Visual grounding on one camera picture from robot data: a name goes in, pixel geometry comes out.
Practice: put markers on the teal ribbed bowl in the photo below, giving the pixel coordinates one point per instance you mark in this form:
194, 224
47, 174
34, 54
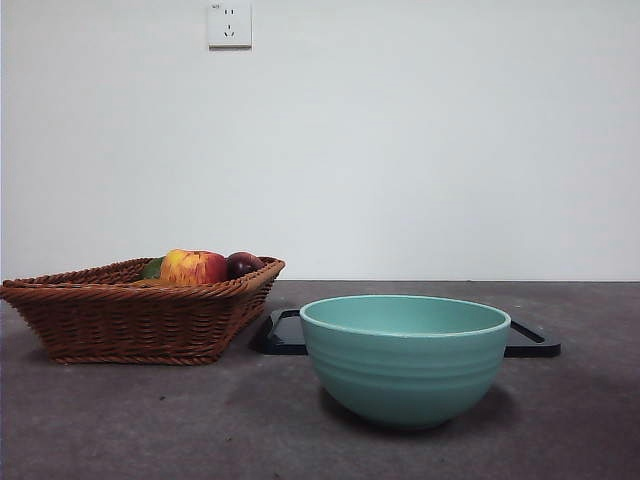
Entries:
400, 370

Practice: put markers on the orange brown round fruit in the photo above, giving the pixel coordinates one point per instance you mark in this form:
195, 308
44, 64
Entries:
150, 281

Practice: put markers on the dark red plum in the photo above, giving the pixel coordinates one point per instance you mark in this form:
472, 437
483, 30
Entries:
242, 264

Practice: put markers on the black rectangular tray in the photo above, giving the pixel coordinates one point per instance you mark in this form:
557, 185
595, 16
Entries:
285, 336

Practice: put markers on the red yellow apple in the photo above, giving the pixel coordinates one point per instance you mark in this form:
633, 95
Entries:
192, 267

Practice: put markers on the green fruit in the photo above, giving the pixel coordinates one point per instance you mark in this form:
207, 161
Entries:
151, 268

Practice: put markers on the brown wicker basket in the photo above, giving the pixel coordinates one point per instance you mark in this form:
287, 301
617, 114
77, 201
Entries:
125, 325

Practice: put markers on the white wall socket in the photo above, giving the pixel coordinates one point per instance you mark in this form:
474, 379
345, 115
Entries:
230, 25

